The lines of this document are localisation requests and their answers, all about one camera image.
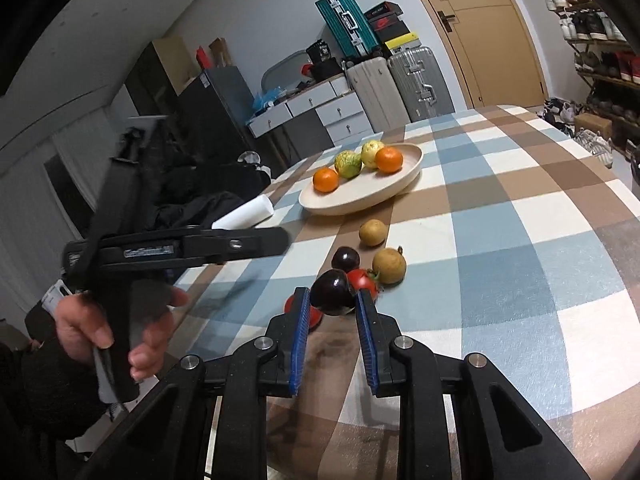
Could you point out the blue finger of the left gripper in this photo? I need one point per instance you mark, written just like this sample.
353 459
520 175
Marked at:
234 245

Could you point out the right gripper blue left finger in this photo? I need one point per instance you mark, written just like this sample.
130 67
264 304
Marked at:
289 332

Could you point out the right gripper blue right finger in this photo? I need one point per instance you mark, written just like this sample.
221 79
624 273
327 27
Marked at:
377 332

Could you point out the dark purple plum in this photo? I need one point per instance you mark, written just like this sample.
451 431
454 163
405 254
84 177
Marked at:
346 259
333 294

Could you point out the brown round longan fruit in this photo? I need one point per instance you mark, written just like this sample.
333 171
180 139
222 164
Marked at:
373 233

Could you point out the orange tangerine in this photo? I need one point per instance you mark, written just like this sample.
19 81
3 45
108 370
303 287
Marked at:
389 160
325 180

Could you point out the green-yellow guava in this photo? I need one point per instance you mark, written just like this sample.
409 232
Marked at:
348 164

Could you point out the yellow-green guava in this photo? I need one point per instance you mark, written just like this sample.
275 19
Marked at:
369 151

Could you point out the person's left hand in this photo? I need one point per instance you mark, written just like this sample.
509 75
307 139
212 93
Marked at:
80 326

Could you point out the red tomato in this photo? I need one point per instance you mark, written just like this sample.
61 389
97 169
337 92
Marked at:
361 279
315 315

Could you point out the white rolled towel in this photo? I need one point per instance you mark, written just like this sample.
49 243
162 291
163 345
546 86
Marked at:
246 216

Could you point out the pile of dark clothes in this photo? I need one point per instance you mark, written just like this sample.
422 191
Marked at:
180 190

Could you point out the black refrigerator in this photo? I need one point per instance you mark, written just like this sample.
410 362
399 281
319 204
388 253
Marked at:
214 111

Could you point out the cream round plate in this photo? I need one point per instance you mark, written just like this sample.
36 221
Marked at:
366 190

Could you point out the plaid tablecloth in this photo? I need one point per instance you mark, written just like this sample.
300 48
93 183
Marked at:
520 245

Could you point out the white drawer desk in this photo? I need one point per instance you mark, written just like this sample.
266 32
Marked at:
333 102

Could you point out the beige upright suitcase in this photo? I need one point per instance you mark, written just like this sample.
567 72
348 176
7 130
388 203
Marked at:
378 94

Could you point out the teal hard suitcase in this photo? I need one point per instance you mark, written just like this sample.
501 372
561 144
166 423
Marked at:
349 26

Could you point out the grey aluminium suitcase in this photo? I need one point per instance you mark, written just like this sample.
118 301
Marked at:
420 83

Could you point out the stack of shoe boxes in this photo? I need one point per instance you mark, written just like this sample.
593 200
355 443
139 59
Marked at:
389 28

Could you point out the cardboard box on floor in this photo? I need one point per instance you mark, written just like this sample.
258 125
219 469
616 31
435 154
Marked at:
592 124

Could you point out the wooden door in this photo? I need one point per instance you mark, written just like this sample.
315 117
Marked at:
489 45

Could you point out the wooden shoe rack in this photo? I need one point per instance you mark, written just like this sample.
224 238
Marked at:
605 62

